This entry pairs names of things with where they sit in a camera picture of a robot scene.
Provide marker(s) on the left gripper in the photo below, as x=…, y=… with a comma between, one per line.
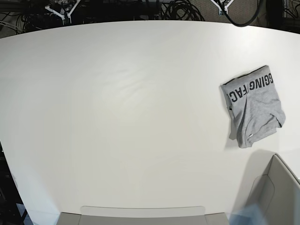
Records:
x=222, y=6

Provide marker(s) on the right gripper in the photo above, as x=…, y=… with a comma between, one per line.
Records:
x=62, y=8

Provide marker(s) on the grey T-shirt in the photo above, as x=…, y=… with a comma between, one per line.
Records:
x=254, y=106

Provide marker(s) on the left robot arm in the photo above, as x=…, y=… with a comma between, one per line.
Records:
x=240, y=11

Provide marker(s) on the grey box right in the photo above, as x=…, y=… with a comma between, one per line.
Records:
x=274, y=197

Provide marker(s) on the grey box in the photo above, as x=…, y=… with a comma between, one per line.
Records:
x=274, y=197
x=90, y=215

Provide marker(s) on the grey box bottom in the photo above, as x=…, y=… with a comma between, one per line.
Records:
x=90, y=215

